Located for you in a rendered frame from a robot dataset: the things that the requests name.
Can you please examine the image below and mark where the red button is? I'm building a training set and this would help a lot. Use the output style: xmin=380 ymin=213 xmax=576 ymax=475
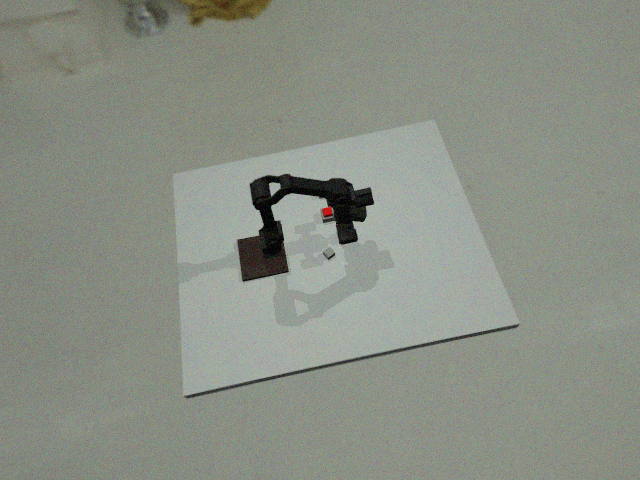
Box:
xmin=320 ymin=207 xmax=335 ymax=223

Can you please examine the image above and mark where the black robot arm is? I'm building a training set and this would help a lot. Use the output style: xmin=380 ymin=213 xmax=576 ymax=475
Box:
xmin=250 ymin=174 xmax=374 ymax=258

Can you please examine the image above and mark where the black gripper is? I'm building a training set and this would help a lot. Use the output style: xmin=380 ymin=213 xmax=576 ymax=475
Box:
xmin=333 ymin=208 xmax=358 ymax=245

